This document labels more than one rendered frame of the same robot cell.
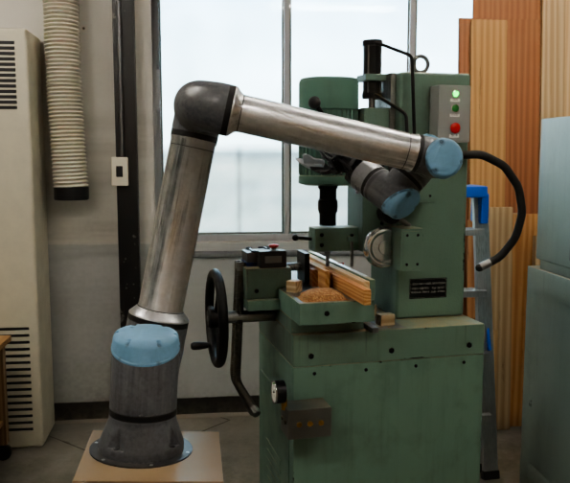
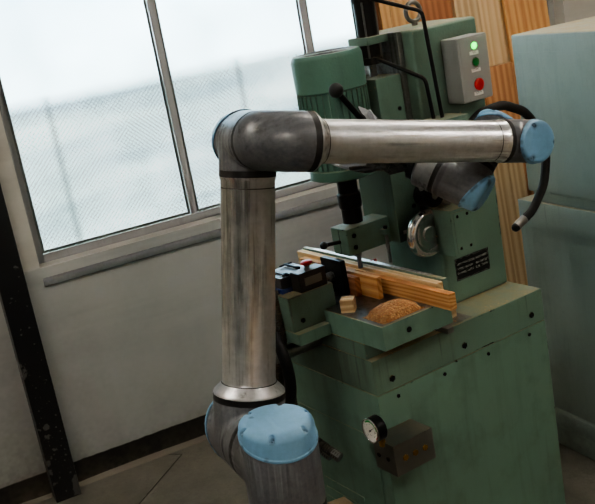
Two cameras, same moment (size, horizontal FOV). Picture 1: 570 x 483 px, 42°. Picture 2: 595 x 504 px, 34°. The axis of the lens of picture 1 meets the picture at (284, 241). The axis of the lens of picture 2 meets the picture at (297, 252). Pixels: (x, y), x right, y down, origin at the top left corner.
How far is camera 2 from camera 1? 80 cm
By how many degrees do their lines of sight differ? 18
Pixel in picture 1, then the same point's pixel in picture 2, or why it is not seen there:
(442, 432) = (521, 413)
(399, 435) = (485, 431)
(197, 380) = (131, 420)
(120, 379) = (271, 481)
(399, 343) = (469, 335)
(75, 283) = not seen: outside the picture
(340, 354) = (418, 366)
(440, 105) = (461, 62)
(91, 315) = not seen: outside the picture
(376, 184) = (448, 178)
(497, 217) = not seen: hidden behind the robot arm
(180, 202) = (258, 256)
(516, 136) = not seen: hidden behind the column
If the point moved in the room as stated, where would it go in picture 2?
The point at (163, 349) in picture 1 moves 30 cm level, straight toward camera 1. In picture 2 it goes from (310, 434) to (401, 492)
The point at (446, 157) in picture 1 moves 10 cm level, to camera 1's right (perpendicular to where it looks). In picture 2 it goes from (541, 141) to (582, 130)
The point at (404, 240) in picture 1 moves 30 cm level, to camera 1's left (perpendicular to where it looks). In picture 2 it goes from (455, 222) to (344, 252)
